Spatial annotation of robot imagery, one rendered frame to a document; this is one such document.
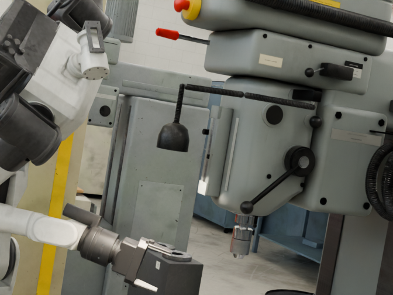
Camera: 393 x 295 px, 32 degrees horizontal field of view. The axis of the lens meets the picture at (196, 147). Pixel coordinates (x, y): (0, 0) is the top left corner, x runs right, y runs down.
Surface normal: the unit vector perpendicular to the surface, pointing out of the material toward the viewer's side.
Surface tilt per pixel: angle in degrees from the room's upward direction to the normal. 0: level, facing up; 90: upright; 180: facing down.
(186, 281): 90
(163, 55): 90
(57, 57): 58
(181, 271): 90
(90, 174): 90
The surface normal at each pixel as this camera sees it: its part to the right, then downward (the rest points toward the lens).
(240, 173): -0.42, -0.02
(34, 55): 0.63, -0.41
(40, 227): -0.03, -0.07
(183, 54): 0.43, 0.12
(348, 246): -0.89, -0.12
